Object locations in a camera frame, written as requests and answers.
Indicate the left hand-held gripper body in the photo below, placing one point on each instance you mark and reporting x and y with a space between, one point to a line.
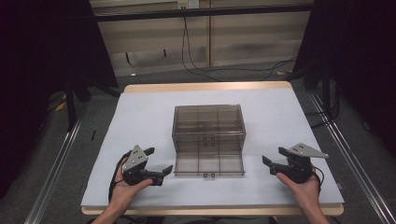
134 161

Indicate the black curtain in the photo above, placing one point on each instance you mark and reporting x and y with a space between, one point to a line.
364 62
37 77

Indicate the smoky transparent compartment box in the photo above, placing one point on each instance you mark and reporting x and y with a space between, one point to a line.
208 130

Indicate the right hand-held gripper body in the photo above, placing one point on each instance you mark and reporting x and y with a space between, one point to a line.
295 169

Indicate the white wall socket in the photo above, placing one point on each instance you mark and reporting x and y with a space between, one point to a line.
188 4

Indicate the person's left hand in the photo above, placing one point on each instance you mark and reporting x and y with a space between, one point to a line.
124 194

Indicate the black horizontal bar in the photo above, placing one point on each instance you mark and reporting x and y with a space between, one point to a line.
202 12

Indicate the black metal stand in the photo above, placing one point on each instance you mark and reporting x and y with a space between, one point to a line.
327 90
71 105

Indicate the person's right hand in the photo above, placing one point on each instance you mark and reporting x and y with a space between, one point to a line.
306 193

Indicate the metal floor rail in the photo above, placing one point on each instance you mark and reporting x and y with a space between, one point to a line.
53 174
355 161

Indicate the white table mat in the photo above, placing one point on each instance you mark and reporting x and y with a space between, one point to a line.
149 124

